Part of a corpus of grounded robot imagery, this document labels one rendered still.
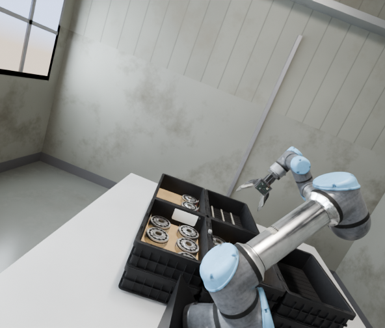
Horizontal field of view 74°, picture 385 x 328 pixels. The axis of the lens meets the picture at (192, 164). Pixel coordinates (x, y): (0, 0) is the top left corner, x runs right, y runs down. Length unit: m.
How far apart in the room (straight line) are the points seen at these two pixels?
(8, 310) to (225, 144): 2.46
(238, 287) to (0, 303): 0.71
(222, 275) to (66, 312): 0.55
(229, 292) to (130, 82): 2.71
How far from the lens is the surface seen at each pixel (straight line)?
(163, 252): 0.97
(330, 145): 3.20
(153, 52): 3.09
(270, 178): 1.31
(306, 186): 1.24
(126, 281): 1.09
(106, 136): 3.26
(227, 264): 0.67
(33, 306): 1.04
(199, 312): 0.82
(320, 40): 3.16
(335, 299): 1.38
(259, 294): 0.79
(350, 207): 0.86
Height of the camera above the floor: 1.48
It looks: 15 degrees down
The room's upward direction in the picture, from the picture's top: 22 degrees clockwise
